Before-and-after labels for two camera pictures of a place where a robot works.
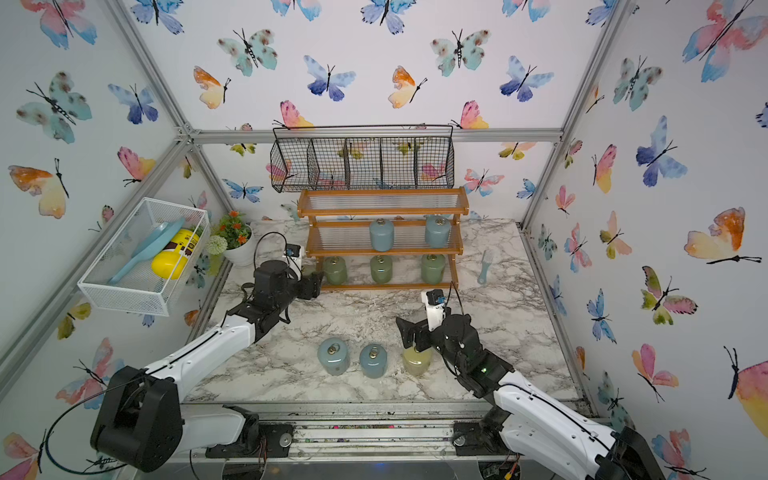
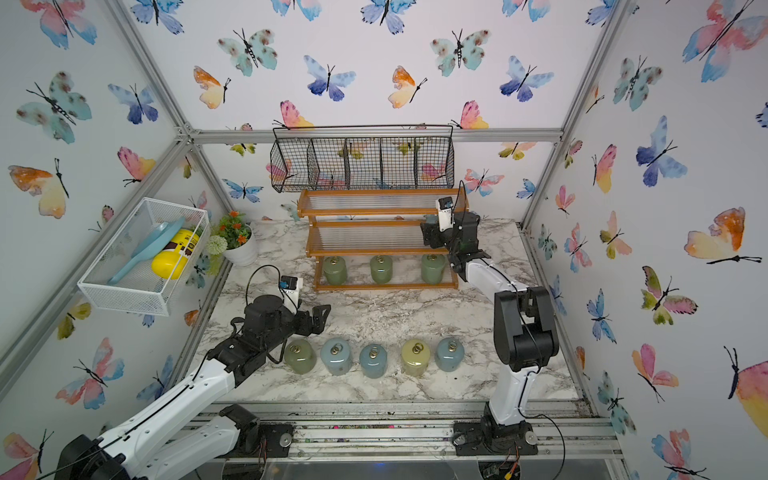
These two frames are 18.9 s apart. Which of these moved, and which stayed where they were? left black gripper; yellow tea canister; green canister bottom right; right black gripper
Moved: left black gripper; right black gripper
Stayed: yellow tea canister; green canister bottom right
